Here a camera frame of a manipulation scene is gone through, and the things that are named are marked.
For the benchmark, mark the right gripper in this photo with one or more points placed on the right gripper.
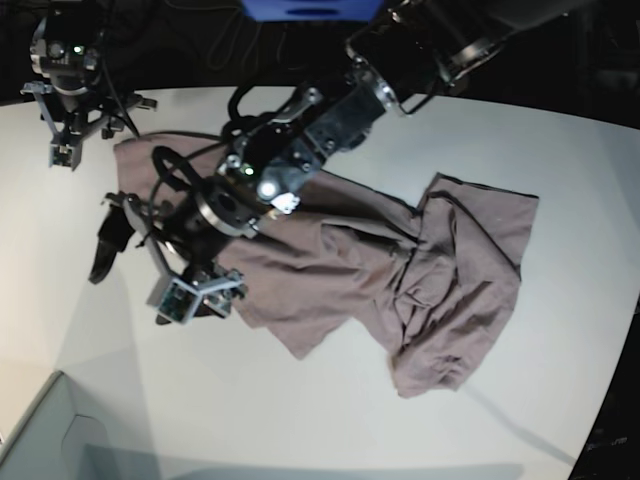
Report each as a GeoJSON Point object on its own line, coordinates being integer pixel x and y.
{"type": "Point", "coordinates": [109, 114]}

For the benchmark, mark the pink t-shirt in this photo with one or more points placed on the pink t-shirt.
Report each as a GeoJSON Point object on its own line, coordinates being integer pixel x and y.
{"type": "Point", "coordinates": [434, 284]}

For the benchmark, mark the blue box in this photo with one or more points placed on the blue box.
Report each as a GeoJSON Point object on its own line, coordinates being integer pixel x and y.
{"type": "Point", "coordinates": [311, 10]}

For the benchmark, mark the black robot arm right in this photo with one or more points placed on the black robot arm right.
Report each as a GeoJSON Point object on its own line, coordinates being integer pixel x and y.
{"type": "Point", "coordinates": [69, 47]}

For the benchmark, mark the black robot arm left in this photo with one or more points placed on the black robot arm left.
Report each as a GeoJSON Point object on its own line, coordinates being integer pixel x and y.
{"type": "Point", "coordinates": [398, 62]}

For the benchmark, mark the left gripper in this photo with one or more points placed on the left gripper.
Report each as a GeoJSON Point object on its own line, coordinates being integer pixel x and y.
{"type": "Point", "coordinates": [211, 214]}

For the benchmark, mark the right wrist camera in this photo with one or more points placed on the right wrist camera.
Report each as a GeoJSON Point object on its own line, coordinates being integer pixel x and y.
{"type": "Point", "coordinates": [62, 150]}

